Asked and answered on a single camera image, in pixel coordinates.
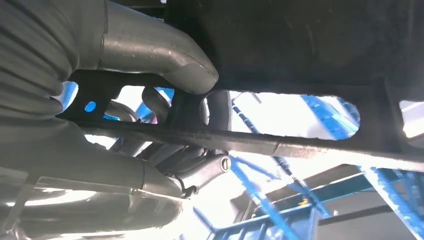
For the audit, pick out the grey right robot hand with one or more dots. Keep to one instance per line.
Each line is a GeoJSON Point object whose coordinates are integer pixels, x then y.
{"type": "Point", "coordinates": [99, 165]}

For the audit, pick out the blue steel shelf rack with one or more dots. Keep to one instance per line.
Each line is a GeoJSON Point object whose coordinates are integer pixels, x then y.
{"type": "Point", "coordinates": [397, 202]}

